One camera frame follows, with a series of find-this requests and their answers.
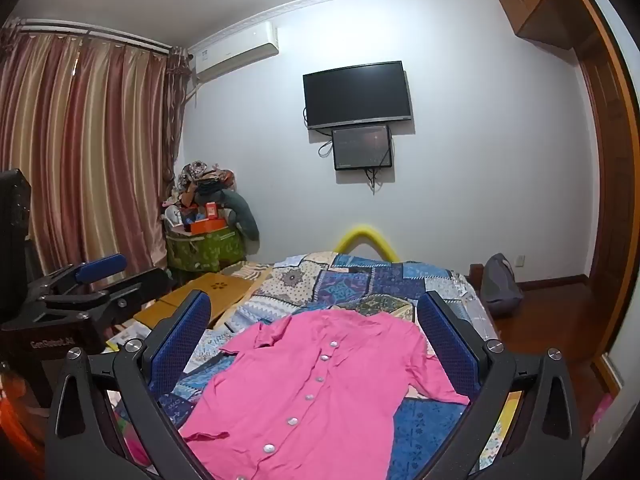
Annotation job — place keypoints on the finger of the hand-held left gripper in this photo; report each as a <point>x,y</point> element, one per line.
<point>102,266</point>
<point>142,284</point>

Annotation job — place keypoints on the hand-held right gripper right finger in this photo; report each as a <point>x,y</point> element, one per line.
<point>445,342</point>

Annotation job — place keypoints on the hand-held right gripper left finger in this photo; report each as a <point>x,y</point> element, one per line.
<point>186,340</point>

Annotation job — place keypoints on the pink button shirt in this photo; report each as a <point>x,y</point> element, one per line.
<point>310,390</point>

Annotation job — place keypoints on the green patterned storage bag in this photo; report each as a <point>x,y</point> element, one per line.
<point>200,252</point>

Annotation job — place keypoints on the grey bag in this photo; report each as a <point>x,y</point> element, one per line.
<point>500,285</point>

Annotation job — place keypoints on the orange box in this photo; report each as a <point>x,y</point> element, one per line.
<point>207,226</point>

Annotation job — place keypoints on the striped pink curtain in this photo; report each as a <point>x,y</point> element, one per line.
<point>90,160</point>

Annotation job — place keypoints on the grey-green garment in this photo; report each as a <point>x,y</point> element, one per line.
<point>245,217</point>

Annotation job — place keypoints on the patterned cloth bundle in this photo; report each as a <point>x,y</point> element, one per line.
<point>200,175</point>

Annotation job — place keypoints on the yellow foam tube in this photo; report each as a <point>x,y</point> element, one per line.
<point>367,234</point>

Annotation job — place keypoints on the blue patchwork blanket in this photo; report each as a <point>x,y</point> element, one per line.
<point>320,285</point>

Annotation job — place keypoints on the pink cloth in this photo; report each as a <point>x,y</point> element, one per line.
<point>600,415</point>

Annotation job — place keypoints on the white air conditioner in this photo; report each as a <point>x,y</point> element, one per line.
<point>235,52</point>

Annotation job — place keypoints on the small black wall screen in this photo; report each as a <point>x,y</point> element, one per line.
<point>362,147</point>

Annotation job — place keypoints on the white curtain rail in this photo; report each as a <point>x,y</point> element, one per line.
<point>100,35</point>

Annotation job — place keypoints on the black wall television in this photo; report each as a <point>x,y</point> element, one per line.
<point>357,92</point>

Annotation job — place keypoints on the wooden wall cabinet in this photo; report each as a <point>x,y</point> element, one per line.
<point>535,0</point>

